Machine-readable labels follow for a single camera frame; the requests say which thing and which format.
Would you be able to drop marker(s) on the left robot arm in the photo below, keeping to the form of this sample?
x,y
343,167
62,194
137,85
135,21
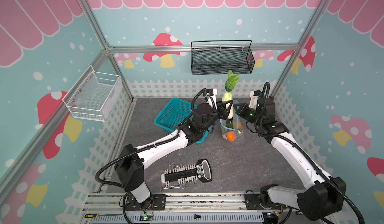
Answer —
x,y
133,161

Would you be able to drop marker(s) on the black screwdriver bit set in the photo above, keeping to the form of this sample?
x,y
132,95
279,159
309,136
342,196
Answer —
x,y
188,174

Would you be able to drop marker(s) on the orange toy tomato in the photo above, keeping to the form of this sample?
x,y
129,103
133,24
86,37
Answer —
x,y
231,136

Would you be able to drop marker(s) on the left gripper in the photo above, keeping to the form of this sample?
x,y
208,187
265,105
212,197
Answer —
x,y
222,109

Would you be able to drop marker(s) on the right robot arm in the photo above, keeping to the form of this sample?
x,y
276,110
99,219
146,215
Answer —
x,y
322,195

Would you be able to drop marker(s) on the white wire wall basket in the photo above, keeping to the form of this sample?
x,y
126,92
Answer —
x,y
94,95

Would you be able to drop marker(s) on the yellow handled screwdriver left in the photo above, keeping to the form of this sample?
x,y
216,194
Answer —
x,y
90,216

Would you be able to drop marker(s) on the clear zip top bag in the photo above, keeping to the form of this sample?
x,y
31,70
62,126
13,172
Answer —
x,y
231,125

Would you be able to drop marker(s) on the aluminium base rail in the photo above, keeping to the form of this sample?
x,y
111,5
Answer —
x,y
189,208

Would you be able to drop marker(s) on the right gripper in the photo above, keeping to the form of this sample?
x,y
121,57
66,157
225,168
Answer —
x,y
240,109

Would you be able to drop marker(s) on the black wire wall basket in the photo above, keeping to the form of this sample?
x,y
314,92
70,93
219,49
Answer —
x,y
212,57

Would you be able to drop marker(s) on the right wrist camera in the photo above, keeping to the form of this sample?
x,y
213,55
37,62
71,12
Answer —
x,y
257,101

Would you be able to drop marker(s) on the teal plastic basket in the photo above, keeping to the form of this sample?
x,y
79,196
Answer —
x,y
177,113

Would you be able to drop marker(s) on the white green toy cabbage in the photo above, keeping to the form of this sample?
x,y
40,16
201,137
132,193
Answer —
x,y
230,84

